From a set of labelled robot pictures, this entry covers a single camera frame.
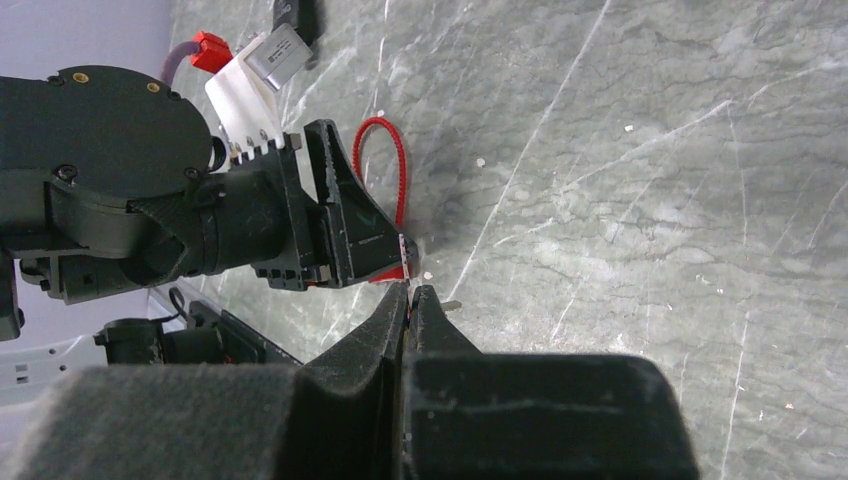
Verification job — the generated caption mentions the black table edge rail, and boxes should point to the black table edge rail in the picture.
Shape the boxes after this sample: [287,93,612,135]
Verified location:
[94,286,301,366]

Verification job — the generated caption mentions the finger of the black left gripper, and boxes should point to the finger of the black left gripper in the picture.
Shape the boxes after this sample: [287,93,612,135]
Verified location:
[304,119,418,288]

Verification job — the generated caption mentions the red cable lock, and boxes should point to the red cable lock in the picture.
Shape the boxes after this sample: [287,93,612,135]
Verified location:
[351,117,415,285]

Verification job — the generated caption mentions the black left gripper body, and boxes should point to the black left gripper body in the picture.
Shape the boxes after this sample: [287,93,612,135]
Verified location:
[198,134,332,291]

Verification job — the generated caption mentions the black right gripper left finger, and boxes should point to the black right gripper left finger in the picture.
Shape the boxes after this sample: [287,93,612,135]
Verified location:
[1,283,408,479]

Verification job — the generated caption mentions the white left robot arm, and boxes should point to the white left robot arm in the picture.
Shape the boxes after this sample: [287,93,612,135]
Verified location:
[1,65,419,340]

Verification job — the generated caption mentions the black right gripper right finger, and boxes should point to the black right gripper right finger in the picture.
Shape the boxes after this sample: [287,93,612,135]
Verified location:
[400,286,699,479]

